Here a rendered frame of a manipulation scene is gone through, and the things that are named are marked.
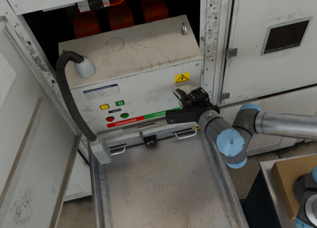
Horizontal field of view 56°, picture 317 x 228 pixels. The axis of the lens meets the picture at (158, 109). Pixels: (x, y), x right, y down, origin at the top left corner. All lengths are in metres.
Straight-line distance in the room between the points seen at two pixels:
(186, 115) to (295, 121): 0.33
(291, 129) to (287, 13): 0.48
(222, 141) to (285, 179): 0.60
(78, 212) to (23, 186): 1.17
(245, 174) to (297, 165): 0.88
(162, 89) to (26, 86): 0.49
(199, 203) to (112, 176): 0.41
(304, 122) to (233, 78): 0.54
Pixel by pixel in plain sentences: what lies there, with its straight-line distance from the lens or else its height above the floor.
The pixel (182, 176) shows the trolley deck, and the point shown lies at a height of 0.82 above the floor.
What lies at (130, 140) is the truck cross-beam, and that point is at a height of 0.89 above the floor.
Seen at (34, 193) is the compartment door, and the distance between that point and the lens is 1.26.
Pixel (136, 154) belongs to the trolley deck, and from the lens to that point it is 1.44.
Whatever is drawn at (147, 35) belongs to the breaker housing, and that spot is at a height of 1.37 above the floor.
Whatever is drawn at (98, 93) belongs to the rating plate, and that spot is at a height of 1.30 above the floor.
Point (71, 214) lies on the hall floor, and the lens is 2.34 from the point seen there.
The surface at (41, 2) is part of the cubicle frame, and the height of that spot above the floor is 1.59.
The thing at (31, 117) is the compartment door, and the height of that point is 1.24.
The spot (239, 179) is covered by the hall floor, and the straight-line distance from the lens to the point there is 2.28.
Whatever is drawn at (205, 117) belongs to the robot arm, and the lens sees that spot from 0.94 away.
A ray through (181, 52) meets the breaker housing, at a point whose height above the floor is 1.36.
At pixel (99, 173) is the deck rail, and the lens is 1.44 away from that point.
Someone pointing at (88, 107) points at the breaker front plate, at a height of 1.23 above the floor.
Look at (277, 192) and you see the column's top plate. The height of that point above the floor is 0.75.
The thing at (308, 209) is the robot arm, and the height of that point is 1.06.
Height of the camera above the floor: 2.11
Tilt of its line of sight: 56 degrees down
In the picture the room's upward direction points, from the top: 10 degrees counter-clockwise
